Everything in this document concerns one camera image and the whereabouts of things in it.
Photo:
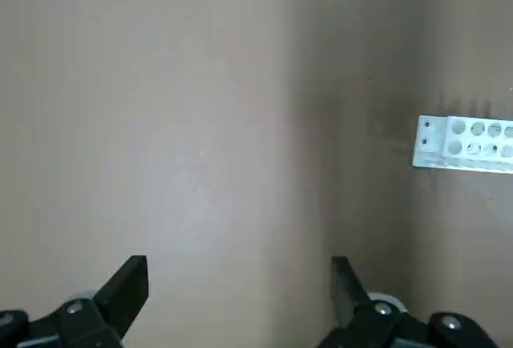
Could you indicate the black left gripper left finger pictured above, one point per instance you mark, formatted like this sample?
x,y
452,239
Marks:
x,y
116,300

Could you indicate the clear glass test tube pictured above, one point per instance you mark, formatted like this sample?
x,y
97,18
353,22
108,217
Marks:
x,y
492,149
473,148

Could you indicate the white test tube rack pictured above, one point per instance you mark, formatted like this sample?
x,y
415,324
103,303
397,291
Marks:
x,y
435,155

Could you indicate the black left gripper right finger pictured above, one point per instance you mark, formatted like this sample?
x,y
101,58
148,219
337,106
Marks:
x,y
352,312

